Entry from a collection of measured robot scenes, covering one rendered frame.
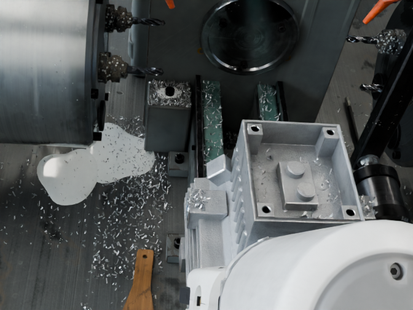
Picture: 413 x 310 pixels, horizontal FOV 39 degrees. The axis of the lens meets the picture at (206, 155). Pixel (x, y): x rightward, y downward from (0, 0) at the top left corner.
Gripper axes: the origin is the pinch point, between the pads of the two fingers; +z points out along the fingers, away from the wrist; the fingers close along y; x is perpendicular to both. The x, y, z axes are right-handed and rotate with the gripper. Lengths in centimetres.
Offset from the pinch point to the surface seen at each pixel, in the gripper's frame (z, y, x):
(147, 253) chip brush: 36.1, -7.3, 3.6
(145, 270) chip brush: 34.7, -7.4, 1.2
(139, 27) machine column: 46, -11, 42
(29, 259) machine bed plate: 36.1, -24.0, 2.1
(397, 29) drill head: 23.6, 25.5, 35.9
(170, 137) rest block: 43.2, -4.6, 22.6
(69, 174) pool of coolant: 44, -20, 16
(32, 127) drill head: 19.2, -22.0, 17.5
